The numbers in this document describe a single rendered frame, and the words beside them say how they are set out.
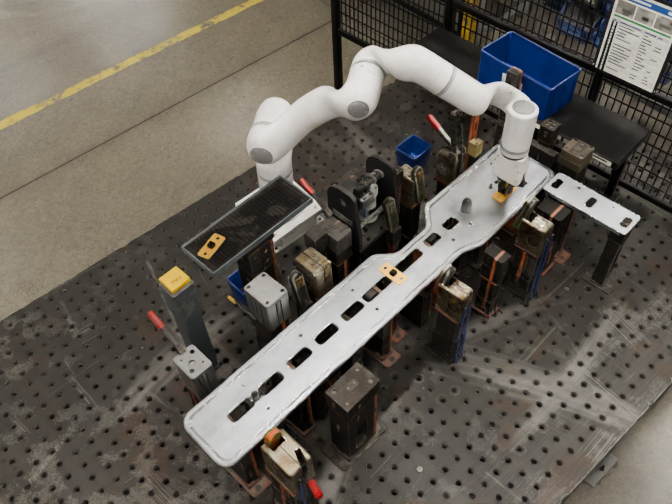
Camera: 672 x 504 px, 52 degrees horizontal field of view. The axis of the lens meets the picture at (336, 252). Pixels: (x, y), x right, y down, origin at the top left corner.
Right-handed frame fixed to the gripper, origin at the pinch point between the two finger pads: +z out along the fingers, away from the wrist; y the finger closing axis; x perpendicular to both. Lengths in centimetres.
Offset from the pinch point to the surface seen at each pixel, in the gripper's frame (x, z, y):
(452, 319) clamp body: -43.3, 10.4, 14.7
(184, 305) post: -97, -5, -35
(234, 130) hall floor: 27, 104, -184
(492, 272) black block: -22.0, 10.4, 13.1
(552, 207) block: 7.5, 5.5, 13.4
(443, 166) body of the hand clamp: -2.5, 3.7, -21.9
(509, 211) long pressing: -4.5, 3.5, 5.3
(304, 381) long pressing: -88, 3, 1
